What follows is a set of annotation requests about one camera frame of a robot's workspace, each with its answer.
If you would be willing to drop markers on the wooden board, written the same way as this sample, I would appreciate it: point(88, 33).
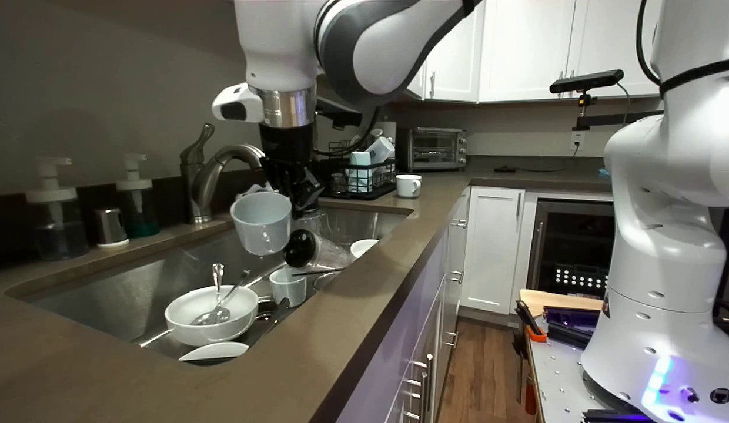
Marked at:
point(560, 299)

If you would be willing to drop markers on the clear soap dispenser white pump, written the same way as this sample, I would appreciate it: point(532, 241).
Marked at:
point(57, 237)

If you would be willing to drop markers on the white ceramic mug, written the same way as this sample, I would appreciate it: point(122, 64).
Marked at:
point(408, 190)
point(262, 237)

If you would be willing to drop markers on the green soap dispenser white pump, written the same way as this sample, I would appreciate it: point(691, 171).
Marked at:
point(138, 215)

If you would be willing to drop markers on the light blue container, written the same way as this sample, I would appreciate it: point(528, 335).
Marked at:
point(360, 178)

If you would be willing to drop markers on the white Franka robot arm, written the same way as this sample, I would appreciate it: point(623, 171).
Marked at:
point(670, 237)

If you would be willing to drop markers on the brushed metal faucet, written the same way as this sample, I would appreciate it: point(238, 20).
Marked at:
point(201, 190)

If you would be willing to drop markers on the black camera on stand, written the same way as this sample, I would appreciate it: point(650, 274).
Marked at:
point(583, 80)

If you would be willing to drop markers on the silver toaster oven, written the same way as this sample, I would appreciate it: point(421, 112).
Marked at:
point(438, 149)

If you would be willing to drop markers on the white wall cabinets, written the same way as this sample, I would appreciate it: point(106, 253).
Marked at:
point(530, 47)

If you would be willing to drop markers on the white round plate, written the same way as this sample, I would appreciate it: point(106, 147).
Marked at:
point(366, 248)

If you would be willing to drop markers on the small white bowl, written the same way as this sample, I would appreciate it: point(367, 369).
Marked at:
point(215, 353)

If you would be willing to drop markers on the lavender counter cabinet fronts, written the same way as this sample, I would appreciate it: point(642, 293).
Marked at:
point(412, 344)

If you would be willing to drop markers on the orange black hand tool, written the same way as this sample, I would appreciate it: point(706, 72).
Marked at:
point(532, 331)

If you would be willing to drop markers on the dark purple box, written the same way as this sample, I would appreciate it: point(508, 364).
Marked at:
point(572, 325)

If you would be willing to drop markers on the white speckled robot table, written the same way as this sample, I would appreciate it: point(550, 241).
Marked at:
point(556, 385)

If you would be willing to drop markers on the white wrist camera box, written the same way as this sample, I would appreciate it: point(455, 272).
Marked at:
point(238, 106)

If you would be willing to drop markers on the small white cup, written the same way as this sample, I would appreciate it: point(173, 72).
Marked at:
point(288, 293)

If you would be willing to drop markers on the stainless steel sink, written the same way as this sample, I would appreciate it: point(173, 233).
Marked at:
point(131, 297)

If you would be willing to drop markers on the black round object in sink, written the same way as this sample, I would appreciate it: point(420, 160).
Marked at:
point(299, 248)

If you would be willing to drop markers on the white ceramic bowl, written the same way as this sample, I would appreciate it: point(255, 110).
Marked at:
point(201, 333)

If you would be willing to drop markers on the metal spoon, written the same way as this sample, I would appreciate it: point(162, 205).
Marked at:
point(218, 286)

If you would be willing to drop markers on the white base cabinet door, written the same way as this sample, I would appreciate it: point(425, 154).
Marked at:
point(495, 251)

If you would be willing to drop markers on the small metal cup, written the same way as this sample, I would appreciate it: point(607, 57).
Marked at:
point(111, 227)

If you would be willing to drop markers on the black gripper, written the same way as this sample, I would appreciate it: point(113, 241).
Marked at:
point(286, 154)

